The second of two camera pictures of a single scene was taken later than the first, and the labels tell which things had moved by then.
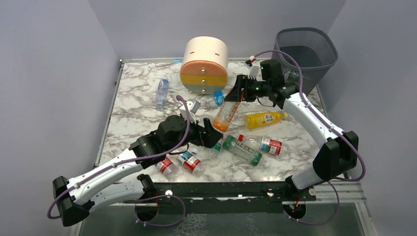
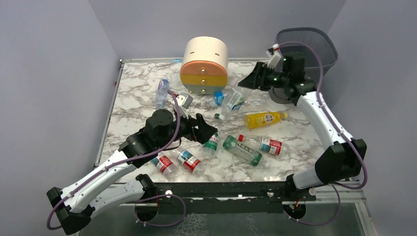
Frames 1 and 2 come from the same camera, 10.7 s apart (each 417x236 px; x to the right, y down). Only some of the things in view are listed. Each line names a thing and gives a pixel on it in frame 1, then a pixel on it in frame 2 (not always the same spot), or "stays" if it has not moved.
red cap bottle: [264, 144] stays
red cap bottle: [166, 166] stays
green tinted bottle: [245, 152] stays
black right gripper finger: [235, 94] → [257, 78]
